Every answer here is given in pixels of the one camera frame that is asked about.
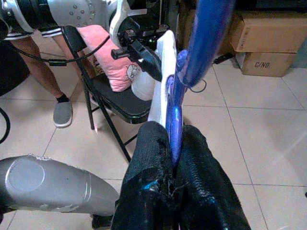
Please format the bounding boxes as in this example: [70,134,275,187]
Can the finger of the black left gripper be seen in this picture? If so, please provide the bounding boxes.
[130,39,164,81]

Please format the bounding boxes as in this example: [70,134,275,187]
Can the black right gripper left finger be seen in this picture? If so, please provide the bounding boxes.
[111,120,175,230]

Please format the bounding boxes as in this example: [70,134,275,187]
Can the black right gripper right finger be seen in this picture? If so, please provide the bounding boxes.
[172,124,252,230]

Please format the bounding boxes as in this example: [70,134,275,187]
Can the white shirt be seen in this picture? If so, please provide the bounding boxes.
[147,30,178,131]

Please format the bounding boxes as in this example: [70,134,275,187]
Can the blue plastic hanger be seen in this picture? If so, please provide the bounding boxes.
[165,0,237,173]

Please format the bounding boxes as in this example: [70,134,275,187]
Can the pink cartoon pillow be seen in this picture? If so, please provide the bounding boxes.
[77,24,142,93]

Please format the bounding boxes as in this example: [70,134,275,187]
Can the black folding chair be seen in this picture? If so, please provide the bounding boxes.
[61,25,154,164]

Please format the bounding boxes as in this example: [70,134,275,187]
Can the black power adapter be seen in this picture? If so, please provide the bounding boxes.
[213,52,234,65]

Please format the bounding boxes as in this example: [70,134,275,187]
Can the person's bare leg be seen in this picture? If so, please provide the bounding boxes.
[51,33,96,80]
[11,35,64,100]

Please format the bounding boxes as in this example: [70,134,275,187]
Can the silver robot leg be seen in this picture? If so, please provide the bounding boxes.
[0,154,120,214]

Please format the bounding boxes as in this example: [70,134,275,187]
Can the black ankle sock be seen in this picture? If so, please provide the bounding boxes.
[55,93,70,104]

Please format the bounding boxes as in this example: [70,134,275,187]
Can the grey slipper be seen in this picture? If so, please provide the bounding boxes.
[52,100,73,129]

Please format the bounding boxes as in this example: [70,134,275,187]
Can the striped hem shorts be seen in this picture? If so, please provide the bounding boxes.
[3,25,63,41]

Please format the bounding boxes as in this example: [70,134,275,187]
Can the plain cardboard box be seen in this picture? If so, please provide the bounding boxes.
[229,11,307,54]

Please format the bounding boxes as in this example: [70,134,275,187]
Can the printed cardboard box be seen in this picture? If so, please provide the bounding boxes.
[236,51,298,78]

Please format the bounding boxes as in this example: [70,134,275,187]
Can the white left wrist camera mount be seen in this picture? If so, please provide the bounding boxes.
[109,0,149,47]

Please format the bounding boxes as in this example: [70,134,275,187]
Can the black floor cable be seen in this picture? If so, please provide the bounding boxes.
[189,78,207,93]

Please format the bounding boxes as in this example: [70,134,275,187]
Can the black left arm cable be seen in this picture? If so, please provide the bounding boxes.
[14,35,111,67]

